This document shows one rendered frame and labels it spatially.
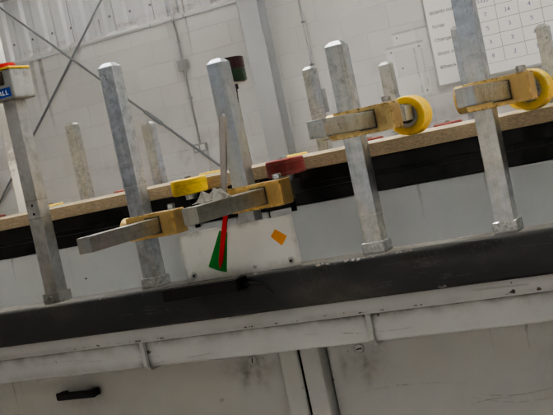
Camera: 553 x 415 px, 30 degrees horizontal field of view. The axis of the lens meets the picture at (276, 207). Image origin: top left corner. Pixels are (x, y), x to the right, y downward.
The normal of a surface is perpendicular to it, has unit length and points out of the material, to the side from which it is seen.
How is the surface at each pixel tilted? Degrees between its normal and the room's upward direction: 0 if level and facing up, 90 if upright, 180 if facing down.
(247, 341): 90
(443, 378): 90
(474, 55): 90
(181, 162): 90
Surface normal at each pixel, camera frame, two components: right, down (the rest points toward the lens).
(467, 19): -0.42, 0.14
